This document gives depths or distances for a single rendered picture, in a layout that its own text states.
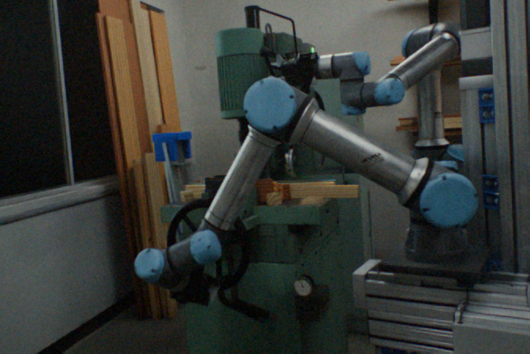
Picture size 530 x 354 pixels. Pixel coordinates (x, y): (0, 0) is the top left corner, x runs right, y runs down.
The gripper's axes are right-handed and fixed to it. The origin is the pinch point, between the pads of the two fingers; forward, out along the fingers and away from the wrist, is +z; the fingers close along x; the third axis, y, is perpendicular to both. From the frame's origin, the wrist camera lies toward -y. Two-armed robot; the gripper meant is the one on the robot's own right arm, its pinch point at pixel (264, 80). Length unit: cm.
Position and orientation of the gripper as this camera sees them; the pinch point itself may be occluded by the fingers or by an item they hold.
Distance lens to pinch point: 167.1
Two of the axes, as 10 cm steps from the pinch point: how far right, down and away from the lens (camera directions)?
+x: -2.4, 7.2, -6.5
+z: -9.2, 0.4, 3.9
